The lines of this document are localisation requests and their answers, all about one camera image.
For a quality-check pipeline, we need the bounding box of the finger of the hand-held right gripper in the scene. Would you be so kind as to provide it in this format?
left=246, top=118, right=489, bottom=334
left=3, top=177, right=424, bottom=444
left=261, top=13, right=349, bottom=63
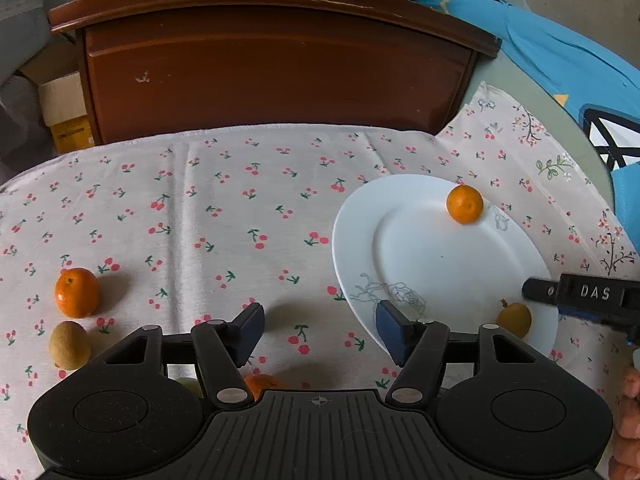
left=521, top=275, right=563, bottom=307

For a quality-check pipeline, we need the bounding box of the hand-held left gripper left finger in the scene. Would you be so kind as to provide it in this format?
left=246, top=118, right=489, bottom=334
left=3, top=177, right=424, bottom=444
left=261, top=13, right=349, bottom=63
left=89, top=302, right=266, bottom=409

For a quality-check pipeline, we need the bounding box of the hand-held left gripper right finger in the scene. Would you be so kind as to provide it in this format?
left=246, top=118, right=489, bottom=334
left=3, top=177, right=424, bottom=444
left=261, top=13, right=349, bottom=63
left=376, top=300, right=555, bottom=408

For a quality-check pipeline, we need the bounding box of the brown kiwi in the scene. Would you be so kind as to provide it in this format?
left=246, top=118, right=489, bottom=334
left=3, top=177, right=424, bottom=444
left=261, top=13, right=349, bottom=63
left=48, top=321, right=91, bottom=371
left=496, top=299, right=532, bottom=339

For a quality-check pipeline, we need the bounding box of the small orange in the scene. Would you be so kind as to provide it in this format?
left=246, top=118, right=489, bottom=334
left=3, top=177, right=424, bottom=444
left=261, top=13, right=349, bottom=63
left=446, top=184, right=485, bottom=224
left=244, top=374, right=283, bottom=401
left=54, top=267, right=101, bottom=319

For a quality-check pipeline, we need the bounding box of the white plate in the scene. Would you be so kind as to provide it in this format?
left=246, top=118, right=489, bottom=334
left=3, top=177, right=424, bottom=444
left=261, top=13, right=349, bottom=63
left=331, top=174, right=560, bottom=361

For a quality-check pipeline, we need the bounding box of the green jujube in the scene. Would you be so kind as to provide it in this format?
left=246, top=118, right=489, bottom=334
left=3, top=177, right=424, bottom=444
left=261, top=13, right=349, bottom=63
left=172, top=377, right=202, bottom=398

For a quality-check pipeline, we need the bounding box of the person's right hand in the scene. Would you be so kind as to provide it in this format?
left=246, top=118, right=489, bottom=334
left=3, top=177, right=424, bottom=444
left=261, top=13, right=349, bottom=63
left=609, top=347, right=640, bottom=480

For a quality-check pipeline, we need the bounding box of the cherry print tablecloth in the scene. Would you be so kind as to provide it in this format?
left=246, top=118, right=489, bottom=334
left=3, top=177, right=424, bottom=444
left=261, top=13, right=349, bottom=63
left=0, top=82, right=640, bottom=480

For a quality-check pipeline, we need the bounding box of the blue printed pillow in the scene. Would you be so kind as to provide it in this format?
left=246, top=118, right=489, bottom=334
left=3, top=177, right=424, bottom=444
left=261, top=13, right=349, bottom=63
left=415, top=0, right=640, bottom=256

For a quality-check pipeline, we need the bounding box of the brown wooden nightstand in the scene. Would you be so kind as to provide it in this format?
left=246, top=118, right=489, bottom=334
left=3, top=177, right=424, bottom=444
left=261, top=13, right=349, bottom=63
left=48, top=0, right=502, bottom=146

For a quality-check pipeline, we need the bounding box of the open cardboard box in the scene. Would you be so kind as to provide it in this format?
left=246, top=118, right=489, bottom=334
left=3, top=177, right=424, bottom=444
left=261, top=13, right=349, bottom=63
left=17, top=42, right=96, bottom=153

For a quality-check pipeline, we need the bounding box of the grey checked cloth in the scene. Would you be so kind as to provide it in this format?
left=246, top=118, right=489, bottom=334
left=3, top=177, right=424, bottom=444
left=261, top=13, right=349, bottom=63
left=0, top=0, right=53, bottom=181

